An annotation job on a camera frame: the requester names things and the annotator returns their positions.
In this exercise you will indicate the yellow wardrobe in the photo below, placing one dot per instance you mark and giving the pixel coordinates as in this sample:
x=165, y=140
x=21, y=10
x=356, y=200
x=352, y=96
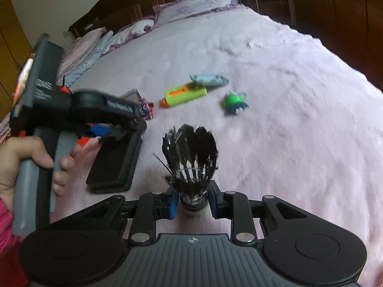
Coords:
x=12, y=50

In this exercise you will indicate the black flat case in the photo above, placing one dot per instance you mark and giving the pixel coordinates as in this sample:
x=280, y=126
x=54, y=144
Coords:
x=113, y=164

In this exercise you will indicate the dark wooden nightstand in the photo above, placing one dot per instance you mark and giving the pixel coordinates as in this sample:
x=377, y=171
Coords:
x=269, y=7

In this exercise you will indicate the small green toy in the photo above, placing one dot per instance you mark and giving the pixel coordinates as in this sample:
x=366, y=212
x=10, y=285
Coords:
x=235, y=101

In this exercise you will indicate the person's left hand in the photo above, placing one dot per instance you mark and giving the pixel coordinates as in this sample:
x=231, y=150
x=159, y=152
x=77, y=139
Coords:
x=21, y=161

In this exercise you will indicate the large floral purple-trim pillow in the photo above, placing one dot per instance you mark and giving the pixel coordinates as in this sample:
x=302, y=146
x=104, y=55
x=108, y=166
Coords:
x=194, y=7

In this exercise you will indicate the blue red robot toy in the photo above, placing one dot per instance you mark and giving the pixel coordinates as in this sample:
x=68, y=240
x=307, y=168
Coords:
x=98, y=130

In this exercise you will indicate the brown wooden cabinet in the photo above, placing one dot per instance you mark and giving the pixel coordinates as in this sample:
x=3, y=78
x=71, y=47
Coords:
x=338, y=18

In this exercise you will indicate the green orange toy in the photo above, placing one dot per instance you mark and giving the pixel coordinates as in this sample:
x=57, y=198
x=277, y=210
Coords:
x=185, y=95

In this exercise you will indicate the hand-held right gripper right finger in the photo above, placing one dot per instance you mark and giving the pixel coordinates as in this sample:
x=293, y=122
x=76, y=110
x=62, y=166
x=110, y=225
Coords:
x=214, y=201

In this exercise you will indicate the red robot figurine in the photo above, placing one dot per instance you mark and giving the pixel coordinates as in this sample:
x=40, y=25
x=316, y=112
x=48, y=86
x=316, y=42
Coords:
x=146, y=109

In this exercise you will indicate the black feather shuttlecock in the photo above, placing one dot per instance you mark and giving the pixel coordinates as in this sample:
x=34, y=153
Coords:
x=191, y=149

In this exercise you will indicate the pink fleece blanket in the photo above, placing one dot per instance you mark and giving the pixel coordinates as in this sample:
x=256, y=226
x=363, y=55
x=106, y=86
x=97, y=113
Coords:
x=269, y=119

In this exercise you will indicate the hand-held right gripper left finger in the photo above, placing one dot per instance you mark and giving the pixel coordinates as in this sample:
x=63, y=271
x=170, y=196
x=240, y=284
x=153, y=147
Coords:
x=173, y=204

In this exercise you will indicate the light blue quilt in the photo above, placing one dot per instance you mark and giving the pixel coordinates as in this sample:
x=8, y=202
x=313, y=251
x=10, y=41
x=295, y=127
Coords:
x=89, y=56

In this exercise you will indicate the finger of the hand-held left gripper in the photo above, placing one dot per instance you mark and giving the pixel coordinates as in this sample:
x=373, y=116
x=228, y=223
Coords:
x=131, y=127

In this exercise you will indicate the small white purple-trim pillow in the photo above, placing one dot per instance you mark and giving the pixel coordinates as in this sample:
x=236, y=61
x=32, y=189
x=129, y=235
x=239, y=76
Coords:
x=134, y=33

